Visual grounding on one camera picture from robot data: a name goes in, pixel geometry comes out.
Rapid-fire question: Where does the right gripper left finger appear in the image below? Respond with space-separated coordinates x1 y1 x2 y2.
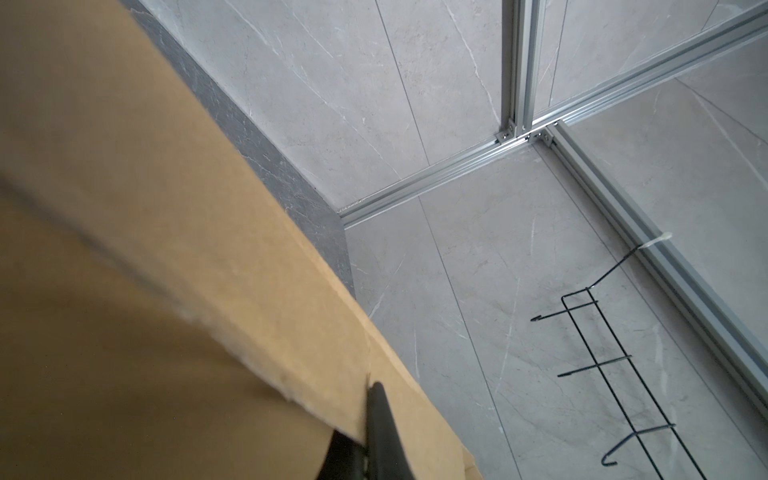
316 431 366 480

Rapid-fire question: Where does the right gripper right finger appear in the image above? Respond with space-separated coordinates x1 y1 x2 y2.
366 382 415 480

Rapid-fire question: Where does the cardboard box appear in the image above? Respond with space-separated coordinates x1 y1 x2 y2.
1 1 480 479

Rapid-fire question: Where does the black wire hook rack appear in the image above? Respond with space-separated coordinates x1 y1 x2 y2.
529 233 707 479

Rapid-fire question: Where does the aluminium frame profile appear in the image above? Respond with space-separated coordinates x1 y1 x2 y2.
340 1 767 415

